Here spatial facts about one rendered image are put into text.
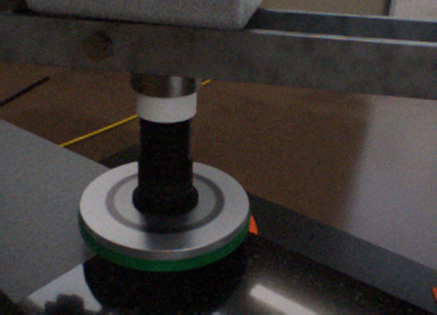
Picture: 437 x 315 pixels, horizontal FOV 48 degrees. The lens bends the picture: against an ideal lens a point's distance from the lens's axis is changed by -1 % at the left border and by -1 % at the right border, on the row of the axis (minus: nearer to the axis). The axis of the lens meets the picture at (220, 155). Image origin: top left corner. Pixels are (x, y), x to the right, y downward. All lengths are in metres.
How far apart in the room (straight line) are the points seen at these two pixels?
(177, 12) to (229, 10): 0.04
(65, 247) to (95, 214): 0.07
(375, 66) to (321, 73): 0.05
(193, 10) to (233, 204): 0.29
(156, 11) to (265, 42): 0.11
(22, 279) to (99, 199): 0.13
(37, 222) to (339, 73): 0.45
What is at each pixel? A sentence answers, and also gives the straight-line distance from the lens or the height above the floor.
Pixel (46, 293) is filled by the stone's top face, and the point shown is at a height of 0.82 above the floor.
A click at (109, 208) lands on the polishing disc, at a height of 0.88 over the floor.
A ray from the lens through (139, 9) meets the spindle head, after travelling 0.43.
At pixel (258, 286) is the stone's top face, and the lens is 0.59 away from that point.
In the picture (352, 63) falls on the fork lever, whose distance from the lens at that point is 0.46.
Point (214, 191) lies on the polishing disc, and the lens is 0.65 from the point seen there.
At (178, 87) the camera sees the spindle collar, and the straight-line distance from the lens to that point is 0.52.
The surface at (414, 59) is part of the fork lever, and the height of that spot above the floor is 1.11.
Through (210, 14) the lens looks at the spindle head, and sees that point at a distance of 0.41.
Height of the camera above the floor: 1.22
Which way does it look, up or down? 28 degrees down
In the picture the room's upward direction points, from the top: 3 degrees clockwise
